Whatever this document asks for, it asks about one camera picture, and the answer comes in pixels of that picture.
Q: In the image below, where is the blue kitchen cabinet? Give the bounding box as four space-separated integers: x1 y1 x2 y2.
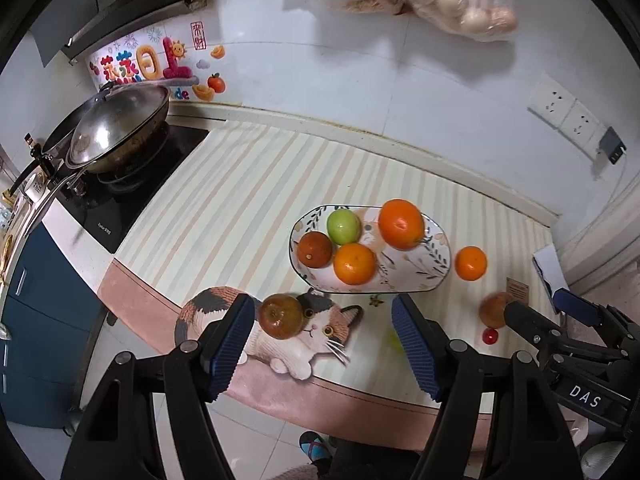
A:
0 221 110 431

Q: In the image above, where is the green apple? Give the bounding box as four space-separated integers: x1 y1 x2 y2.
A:
327 209 362 246

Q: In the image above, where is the small orange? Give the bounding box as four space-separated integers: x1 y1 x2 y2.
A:
454 246 488 281

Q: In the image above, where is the medium orange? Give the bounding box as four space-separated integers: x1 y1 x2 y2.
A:
333 243 377 286

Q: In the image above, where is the range hood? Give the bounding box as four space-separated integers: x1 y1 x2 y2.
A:
30 0 197 67

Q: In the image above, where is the large orange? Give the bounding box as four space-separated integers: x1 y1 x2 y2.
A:
378 199 425 250

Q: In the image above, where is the white wall socket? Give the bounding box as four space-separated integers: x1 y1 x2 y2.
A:
528 73 576 128
559 100 604 148

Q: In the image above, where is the colourful wall sticker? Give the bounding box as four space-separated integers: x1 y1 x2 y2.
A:
88 22 227 103

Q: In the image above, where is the black gas stove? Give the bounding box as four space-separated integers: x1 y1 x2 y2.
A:
54 124 210 255

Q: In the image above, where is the glass wok lid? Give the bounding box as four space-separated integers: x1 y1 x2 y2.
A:
66 82 171 167

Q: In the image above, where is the brown card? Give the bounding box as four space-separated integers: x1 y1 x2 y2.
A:
506 277 530 304

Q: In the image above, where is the black plug charger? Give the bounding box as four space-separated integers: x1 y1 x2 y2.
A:
597 127 627 166

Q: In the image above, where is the dark red apple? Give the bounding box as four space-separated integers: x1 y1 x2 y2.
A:
258 294 306 341

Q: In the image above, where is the dark brownish orange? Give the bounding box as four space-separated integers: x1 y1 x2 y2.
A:
297 232 334 268

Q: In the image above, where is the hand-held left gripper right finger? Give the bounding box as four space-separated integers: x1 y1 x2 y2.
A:
391 294 586 480

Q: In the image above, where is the white paper box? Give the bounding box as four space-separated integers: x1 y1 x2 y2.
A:
532 244 570 313

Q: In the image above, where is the floral oval plate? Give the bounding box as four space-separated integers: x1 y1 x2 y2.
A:
289 205 452 295

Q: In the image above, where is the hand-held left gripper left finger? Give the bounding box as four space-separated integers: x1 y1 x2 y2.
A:
60 294 257 480

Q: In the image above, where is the pale red apple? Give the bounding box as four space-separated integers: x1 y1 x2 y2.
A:
479 292 516 330

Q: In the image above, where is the blue patterned slipper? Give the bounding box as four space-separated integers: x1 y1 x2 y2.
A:
299 431 335 465

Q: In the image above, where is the white charger cable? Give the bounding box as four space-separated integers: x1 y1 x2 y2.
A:
602 157 628 226

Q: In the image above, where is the striped cat-print table mat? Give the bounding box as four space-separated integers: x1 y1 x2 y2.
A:
97 120 568 453

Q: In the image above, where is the steel wok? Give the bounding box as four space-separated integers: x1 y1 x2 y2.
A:
0 82 171 241

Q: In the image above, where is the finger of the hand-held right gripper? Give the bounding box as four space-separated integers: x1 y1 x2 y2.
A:
552 287 632 345
502 302 568 345

